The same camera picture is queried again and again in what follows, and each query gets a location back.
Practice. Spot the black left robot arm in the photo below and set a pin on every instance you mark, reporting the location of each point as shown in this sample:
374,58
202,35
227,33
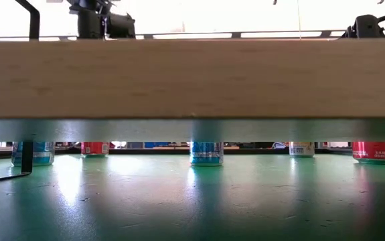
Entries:
90,23

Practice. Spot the blue background box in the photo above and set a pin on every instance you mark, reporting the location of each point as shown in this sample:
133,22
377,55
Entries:
157,145

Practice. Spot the black bent bar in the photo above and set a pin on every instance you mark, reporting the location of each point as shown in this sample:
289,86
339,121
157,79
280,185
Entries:
35,26

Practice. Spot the wooden board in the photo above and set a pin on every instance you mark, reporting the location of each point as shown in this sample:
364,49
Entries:
192,80

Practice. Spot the blue slim energy drink can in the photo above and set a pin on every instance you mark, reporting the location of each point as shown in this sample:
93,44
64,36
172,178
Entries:
206,154
43,154

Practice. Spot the thin yellow stick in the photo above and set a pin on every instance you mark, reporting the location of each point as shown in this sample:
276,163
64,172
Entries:
299,20

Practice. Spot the white can with black lid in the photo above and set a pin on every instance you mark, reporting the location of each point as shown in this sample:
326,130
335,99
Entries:
301,149

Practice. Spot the green table mat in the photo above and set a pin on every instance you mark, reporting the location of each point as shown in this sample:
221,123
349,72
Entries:
192,201

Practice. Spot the red soda can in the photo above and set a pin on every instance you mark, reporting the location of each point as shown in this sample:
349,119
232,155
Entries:
95,149
376,152

